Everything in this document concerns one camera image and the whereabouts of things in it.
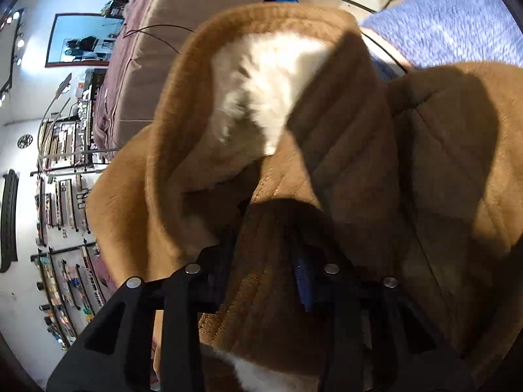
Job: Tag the black curved wall strip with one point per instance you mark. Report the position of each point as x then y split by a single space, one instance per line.
8 220

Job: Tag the framed wall mirror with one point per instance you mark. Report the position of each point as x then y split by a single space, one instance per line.
77 36

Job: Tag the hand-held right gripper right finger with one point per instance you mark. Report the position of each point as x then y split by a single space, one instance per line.
305 290

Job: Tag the brown coat with white fleece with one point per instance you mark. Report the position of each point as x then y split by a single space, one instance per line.
351 139

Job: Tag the blue woven blanket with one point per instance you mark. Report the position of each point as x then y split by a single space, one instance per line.
449 16

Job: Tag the black wall clock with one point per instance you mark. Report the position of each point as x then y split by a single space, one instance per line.
25 141

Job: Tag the ceiling track lights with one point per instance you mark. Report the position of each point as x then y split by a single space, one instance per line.
17 28

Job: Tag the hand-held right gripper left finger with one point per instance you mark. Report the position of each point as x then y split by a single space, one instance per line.
184 314

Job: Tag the metal shelf rack with goods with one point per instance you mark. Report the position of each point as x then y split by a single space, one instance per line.
65 212

